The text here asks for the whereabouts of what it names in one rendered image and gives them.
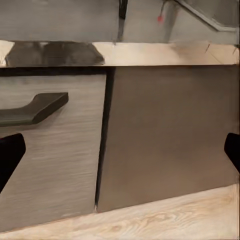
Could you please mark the drop in sink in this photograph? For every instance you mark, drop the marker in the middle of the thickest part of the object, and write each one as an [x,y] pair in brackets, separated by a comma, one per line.
[221,15]

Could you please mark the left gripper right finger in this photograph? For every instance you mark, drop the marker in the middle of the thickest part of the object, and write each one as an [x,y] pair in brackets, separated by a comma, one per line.
[232,149]

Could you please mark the dishwasher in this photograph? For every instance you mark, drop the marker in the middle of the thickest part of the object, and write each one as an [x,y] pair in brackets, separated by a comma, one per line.
[59,111]

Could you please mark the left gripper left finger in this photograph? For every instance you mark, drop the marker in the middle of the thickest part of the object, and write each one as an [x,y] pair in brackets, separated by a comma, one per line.
[12,149]

